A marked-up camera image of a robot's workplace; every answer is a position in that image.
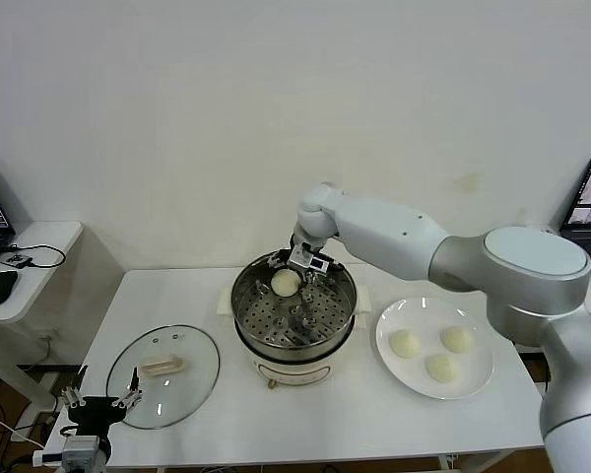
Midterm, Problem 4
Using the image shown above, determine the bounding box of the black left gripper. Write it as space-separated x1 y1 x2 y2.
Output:
61 364 144 439

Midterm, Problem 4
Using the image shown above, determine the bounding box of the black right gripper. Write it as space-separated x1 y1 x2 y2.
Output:
267 234 344 290

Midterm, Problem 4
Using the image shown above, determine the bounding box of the white steamed baozi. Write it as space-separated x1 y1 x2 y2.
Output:
270 269 300 298
389 329 422 359
425 353 460 383
440 325 475 354

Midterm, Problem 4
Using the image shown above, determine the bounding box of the glass lid with cream handle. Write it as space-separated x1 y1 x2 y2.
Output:
105 323 222 431

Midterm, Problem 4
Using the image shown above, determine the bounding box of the stainless steel steamer basket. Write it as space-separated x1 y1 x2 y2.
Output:
216 250 374 349

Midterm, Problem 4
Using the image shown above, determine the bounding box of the cream electric cooking pot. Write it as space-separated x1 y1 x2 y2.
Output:
233 314 368 391

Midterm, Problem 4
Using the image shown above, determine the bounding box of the white side desk with mouse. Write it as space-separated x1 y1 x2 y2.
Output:
0 221 86 442

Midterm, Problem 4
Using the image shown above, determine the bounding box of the small black usb device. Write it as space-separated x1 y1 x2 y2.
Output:
0 252 33 270

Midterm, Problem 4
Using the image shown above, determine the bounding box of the white round plate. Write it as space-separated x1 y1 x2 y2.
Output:
375 297 495 400

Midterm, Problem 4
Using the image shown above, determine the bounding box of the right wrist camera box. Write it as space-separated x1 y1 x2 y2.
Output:
289 244 332 273

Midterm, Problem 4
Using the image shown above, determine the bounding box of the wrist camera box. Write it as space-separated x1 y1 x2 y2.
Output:
32 436 103 465
289 244 332 273

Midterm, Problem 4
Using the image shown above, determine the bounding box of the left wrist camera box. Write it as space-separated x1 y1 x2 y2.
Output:
32 436 103 465

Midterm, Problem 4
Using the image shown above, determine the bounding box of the white floor cable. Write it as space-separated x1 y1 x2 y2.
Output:
0 411 46 450

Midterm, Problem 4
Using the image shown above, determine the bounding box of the black looped usb cable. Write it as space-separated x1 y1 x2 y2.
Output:
2 243 69 271

